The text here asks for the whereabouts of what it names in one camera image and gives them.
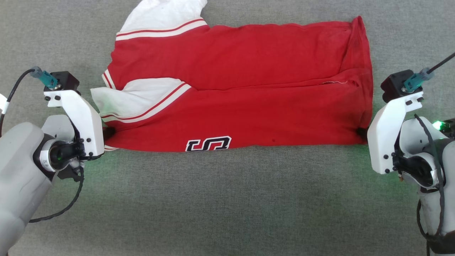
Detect camera thin black cable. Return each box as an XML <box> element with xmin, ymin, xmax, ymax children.
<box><xmin>0</xmin><ymin>69</ymin><xmax>37</xmax><ymax>136</ymax></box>
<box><xmin>426</xmin><ymin>52</ymin><xmax>455</xmax><ymax>74</ymax></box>

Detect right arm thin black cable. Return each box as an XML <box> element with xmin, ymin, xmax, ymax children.
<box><xmin>414</xmin><ymin>113</ymin><xmax>448</xmax><ymax>239</ymax></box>

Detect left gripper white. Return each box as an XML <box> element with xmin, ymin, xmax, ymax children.
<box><xmin>44</xmin><ymin>90</ymin><xmax>116</xmax><ymax>182</ymax></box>

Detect right camera thin black cable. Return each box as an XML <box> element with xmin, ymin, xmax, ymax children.
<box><xmin>426</xmin><ymin>52</ymin><xmax>455</xmax><ymax>74</ymax></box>

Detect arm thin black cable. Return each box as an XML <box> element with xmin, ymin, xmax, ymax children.
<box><xmin>414</xmin><ymin>113</ymin><xmax>448</xmax><ymax>239</ymax></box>
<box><xmin>28</xmin><ymin>166</ymin><xmax>85</xmax><ymax>224</ymax></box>

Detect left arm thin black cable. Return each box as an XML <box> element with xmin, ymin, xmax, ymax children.
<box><xmin>28</xmin><ymin>166</ymin><xmax>85</xmax><ymax>224</ymax></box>

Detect left camera thin black cable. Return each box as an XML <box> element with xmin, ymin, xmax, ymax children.
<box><xmin>0</xmin><ymin>69</ymin><xmax>37</xmax><ymax>136</ymax></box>

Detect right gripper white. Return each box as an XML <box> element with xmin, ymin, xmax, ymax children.
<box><xmin>356</xmin><ymin>92</ymin><xmax>424</xmax><ymax>175</ymax></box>

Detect red and white garment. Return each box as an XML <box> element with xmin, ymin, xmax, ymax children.
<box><xmin>90</xmin><ymin>0</ymin><xmax>374</xmax><ymax>153</ymax></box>

